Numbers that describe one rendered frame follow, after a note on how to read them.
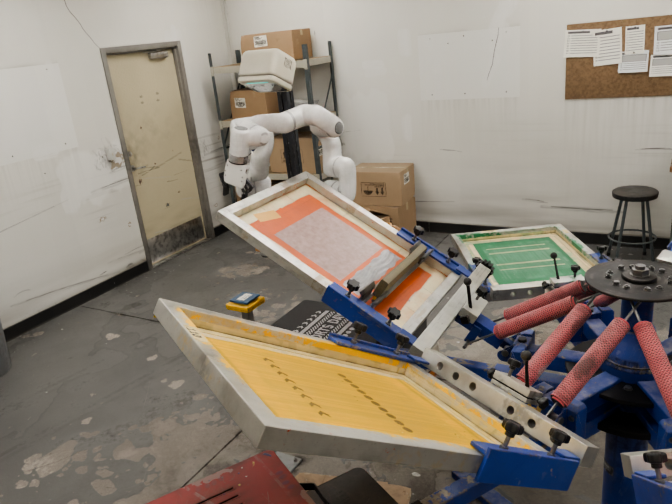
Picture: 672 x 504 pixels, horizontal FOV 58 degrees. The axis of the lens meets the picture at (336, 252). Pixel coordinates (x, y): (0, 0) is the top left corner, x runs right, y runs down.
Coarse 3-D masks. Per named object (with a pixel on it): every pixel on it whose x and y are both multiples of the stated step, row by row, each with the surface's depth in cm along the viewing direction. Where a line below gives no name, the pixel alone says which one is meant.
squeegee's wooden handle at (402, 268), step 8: (416, 248) 225; (424, 248) 227; (408, 256) 218; (416, 256) 220; (400, 264) 212; (408, 264) 214; (392, 272) 206; (400, 272) 209; (384, 280) 201; (392, 280) 203; (376, 288) 203; (384, 288) 202; (376, 296) 204
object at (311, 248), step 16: (256, 224) 219; (272, 224) 222; (288, 224) 226; (304, 224) 230; (288, 240) 218; (304, 240) 222; (320, 240) 226; (304, 256) 214; (320, 256) 217; (336, 256) 221; (352, 256) 225; (320, 272) 210; (336, 272) 213; (352, 272) 217; (368, 304) 205; (384, 304) 208; (400, 304) 212
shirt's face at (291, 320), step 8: (304, 304) 268; (312, 304) 267; (320, 304) 267; (288, 312) 262; (296, 312) 261; (304, 312) 261; (312, 312) 260; (280, 320) 256; (288, 320) 255; (296, 320) 254; (304, 320) 253; (288, 328) 248; (352, 336) 236; (360, 336) 235; (368, 336) 235
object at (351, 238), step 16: (288, 208) 235; (304, 208) 239; (320, 208) 244; (320, 224) 234; (336, 224) 239; (352, 224) 243; (336, 240) 229; (352, 240) 233; (368, 240) 238; (368, 256) 229; (400, 256) 237; (416, 272) 232; (400, 288) 220; (416, 288) 223
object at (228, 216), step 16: (304, 176) 253; (272, 192) 233; (288, 192) 244; (320, 192) 253; (336, 192) 252; (224, 208) 213; (240, 208) 217; (352, 208) 248; (224, 224) 211; (240, 224) 209; (368, 224) 247; (384, 224) 245; (256, 240) 206; (400, 240) 242; (272, 256) 205; (288, 256) 204; (304, 272) 201; (448, 272) 236; (320, 288) 200; (448, 288) 224; (432, 304) 213; (416, 320) 202
